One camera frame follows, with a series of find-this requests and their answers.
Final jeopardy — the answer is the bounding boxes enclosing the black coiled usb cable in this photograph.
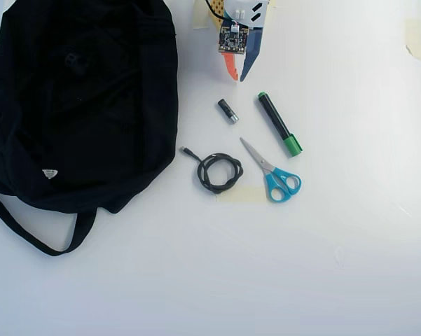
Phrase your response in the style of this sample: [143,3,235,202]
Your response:
[179,146,245,196]

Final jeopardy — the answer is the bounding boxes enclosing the black camera cable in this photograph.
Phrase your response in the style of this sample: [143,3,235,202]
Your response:
[205,0,229,21]

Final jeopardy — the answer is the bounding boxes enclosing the yellow perforated plastic part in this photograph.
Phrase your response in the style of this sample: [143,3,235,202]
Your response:
[209,0,226,27]

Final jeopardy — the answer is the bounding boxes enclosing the blue and white gripper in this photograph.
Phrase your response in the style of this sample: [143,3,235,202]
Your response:
[221,0,271,84]

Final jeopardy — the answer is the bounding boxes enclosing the black marker with green cap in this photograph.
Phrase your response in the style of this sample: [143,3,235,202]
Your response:
[257,91,304,158]

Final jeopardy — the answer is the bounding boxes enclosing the scissors with blue handles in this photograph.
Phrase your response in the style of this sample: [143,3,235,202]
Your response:
[239,136,303,204]

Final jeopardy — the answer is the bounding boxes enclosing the black fabric bag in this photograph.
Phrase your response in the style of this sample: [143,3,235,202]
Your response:
[0,0,181,258]

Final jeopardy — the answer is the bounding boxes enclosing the bare camera circuit board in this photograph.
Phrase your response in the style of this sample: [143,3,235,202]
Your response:
[217,18,250,57]

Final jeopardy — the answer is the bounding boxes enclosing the beige masking tape strip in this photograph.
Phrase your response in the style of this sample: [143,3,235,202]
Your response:
[215,186,268,204]
[403,18,421,62]
[192,0,212,30]

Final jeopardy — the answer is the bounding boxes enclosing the black cylindrical battery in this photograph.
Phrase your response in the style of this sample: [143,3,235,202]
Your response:
[216,99,240,126]

